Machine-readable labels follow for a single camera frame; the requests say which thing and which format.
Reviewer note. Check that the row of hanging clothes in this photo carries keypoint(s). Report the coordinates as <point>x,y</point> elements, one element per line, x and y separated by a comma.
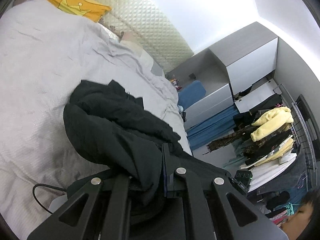
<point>270,155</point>

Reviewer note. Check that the grey wardrobe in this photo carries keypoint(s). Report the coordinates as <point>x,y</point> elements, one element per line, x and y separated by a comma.
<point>245,60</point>

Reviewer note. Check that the yellow fleece garment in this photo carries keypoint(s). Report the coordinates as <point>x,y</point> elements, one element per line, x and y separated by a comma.
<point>271,122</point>

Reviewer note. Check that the beige and grey pillow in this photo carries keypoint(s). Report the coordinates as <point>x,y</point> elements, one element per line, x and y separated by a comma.
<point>140,52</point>

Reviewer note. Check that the grey duvet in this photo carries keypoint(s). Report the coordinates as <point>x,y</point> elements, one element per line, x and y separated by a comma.
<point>62,42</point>

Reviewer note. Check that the brown patterned garment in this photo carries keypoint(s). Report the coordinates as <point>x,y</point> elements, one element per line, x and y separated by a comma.
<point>225,140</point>

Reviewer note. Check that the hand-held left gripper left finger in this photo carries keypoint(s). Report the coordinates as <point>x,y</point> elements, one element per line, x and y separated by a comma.
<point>120,192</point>

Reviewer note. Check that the black metal clothes rack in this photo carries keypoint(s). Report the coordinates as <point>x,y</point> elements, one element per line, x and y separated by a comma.
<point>303,130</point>

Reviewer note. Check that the yellow small bottle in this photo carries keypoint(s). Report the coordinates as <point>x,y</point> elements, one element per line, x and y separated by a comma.
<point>173,81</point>

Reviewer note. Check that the black puffer jacket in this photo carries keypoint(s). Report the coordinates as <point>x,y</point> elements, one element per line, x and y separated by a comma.
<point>112,135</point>

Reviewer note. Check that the blue curtain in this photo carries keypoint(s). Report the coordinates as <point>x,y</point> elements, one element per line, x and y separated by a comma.
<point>210,127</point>

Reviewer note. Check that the person's head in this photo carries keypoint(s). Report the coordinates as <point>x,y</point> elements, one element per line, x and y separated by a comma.
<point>303,215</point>

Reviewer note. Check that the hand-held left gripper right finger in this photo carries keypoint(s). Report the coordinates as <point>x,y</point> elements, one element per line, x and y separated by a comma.
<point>166,170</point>

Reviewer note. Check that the bed with white textured sheet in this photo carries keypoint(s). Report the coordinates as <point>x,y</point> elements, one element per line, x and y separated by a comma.
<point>25,155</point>

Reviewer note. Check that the white round device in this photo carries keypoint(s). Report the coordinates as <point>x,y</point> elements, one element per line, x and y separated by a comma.
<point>58,203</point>

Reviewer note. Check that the yellow pillow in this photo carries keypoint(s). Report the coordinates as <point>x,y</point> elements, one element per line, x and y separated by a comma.
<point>75,2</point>

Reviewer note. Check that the cream quilted headboard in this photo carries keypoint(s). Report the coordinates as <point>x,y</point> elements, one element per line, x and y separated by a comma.
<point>150,20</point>

